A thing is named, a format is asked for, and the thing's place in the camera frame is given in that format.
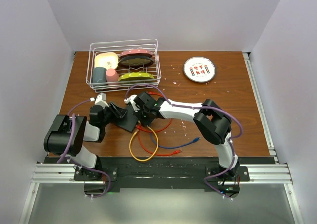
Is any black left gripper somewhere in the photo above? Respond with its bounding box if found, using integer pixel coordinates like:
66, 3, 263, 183
101, 102, 128, 128

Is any yellow ethernet cable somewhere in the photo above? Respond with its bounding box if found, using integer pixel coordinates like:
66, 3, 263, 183
128, 125, 159, 162

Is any black network switch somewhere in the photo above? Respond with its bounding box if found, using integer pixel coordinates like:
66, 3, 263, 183
116, 104, 138, 133

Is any short red ethernet cable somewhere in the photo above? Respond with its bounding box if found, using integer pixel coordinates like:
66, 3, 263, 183
135, 91, 173, 133

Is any blue ethernet cable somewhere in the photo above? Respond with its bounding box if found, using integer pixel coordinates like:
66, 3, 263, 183
150, 131, 201, 150

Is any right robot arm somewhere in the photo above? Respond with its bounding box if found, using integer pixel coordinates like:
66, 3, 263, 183
126, 92, 240, 181

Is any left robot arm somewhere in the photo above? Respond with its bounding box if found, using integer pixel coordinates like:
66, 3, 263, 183
43, 102, 128, 180

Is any pink cup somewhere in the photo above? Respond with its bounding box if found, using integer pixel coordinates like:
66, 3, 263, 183
106, 68, 119, 89

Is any yellow green bowl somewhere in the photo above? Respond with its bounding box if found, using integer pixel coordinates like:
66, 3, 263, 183
118, 72, 154, 82

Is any grey cup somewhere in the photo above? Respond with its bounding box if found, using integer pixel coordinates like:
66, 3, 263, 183
92, 67, 107, 85

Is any dark brown round plate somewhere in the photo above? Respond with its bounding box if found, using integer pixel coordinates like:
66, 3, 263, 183
118, 56, 154, 67

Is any cream square plate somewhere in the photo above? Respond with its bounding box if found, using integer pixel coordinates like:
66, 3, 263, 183
94, 52, 119, 70

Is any pink round plate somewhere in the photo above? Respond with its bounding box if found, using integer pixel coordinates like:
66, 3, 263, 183
118, 48, 153, 59

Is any white patterned round plate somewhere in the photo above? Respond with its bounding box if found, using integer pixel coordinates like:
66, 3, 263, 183
183, 57, 216, 83

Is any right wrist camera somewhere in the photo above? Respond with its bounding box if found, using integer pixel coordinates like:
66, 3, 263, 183
124, 95, 140, 112

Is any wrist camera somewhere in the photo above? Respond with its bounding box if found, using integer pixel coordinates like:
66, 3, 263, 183
89, 93, 108, 108
124, 95, 140, 112

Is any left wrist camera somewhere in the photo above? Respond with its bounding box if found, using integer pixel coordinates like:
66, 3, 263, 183
89, 93, 108, 108

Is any white wire dish rack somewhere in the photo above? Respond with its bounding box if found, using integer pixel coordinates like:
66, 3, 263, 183
86, 39, 162, 92

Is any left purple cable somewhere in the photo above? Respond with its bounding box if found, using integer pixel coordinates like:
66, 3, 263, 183
56, 98, 112, 199

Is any purple cable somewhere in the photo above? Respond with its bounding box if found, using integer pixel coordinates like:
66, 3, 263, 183
124, 84, 243, 199
56, 98, 112, 199

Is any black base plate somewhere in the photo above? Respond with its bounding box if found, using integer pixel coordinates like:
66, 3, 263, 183
73, 156, 250, 193

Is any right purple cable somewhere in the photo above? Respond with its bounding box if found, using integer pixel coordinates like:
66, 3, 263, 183
124, 84, 243, 199

